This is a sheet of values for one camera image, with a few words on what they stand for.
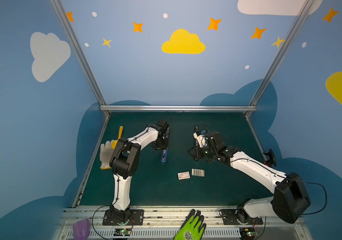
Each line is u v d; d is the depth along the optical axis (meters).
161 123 0.82
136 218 0.75
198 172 0.91
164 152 0.96
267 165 0.82
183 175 0.88
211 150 0.65
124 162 0.53
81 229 0.70
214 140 0.64
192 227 0.70
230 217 0.74
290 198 0.42
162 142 0.85
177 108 0.89
